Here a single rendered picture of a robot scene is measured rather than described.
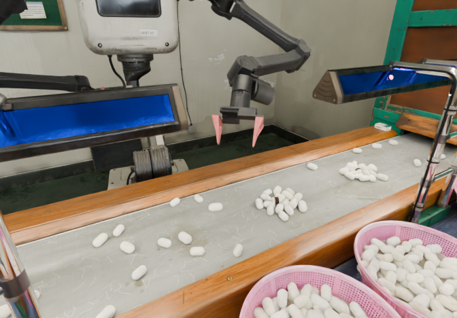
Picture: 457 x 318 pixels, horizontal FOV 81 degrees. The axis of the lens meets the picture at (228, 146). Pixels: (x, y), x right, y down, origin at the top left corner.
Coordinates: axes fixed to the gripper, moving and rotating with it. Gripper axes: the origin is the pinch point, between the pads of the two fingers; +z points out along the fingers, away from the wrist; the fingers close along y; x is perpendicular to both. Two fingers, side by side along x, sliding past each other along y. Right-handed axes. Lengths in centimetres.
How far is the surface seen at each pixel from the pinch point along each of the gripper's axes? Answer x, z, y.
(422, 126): -45, -27, -71
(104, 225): 4.2, 25.6, 30.4
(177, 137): -185, -57, 89
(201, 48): -146, -137, 65
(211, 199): -8.1, 15.5, 6.3
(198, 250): 9.5, 27.9, 4.1
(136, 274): 15.8, 33.0, 14.2
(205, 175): -13.5, 7.8, 10.5
